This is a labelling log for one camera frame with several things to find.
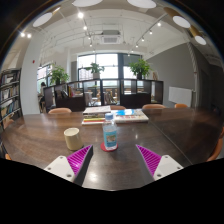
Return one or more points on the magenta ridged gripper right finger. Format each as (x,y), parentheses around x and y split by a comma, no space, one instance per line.
(155,166)

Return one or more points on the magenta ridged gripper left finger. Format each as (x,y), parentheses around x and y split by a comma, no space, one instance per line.
(74,167)

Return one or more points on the clear water bottle blue cap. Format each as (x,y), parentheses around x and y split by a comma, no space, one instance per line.
(110,132)

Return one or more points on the cream ceramic cup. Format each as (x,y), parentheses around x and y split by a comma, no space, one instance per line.
(73,139)

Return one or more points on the red round coaster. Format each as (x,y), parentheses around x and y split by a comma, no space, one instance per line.
(102,146)

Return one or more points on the stack of books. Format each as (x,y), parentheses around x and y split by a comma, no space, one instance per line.
(95,115)

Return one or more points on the flat colourful book pile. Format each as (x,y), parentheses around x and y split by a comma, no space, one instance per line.
(129,115)

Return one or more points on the orange chair far left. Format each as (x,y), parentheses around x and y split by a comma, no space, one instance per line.
(59,111)

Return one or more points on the orange chair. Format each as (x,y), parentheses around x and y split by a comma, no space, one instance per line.
(59,111)
(153,106)
(218,147)
(117,107)

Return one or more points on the orange chair far right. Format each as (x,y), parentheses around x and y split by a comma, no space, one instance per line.
(153,106)

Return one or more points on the orange chair right corner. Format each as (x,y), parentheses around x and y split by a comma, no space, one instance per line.
(181,106)

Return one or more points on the orange chair right side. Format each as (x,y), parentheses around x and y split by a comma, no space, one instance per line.
(218,147)

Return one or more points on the orange chair far middle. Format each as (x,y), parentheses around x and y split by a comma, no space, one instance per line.
(117,107)

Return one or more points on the dark open shelf divider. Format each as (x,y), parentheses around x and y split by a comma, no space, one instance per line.
(77,95)

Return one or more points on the seated person behind shelf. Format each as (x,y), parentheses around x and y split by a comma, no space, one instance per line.
(42,98)

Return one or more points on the left potted plant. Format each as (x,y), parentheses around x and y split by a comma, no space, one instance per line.
(58,75)

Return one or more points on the potted plant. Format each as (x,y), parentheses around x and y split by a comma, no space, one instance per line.
(58,75)
(140,69)
(95,69)

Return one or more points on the right potted plant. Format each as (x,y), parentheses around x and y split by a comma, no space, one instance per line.
(140,69)

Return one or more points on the middle potted plant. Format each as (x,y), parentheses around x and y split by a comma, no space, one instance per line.
(95,69)

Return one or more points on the tall bookshelf at left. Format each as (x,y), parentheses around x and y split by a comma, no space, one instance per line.
(10,103)

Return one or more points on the ceiling air conditioner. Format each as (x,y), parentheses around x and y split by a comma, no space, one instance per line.
(110,37)

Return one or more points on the round ceiling lamp far right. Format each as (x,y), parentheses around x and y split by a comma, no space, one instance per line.
(197,36)

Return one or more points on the round ceiling lamp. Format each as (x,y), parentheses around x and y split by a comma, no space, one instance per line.
(44,18)
(143,3)
(177,18)
(86,3)
(197,36)

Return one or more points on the round ceiling lamp centre right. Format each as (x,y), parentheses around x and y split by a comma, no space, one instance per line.
(143,3)

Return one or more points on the round ceiling lamp centre left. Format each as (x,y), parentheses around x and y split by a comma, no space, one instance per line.
(86,3)

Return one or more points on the white board on wall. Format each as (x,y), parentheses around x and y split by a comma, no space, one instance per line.
(180,95)

